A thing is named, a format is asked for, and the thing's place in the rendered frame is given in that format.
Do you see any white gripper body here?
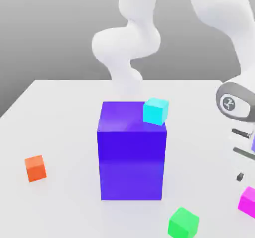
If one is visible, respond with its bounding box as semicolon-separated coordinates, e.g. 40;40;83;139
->
229;141;255;172

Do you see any small magenta cube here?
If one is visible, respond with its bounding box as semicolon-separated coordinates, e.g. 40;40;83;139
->
237;186;255;219

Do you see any small green cube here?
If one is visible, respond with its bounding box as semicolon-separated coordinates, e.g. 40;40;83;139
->
167;206;200;238

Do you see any small cyan cube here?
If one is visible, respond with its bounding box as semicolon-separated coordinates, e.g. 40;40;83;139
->
142;97;170;126

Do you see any small orange cube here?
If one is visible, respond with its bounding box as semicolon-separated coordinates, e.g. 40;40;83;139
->
24;154;47;183

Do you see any large purple box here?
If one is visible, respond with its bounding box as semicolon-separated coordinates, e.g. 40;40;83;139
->
96;101;167;201

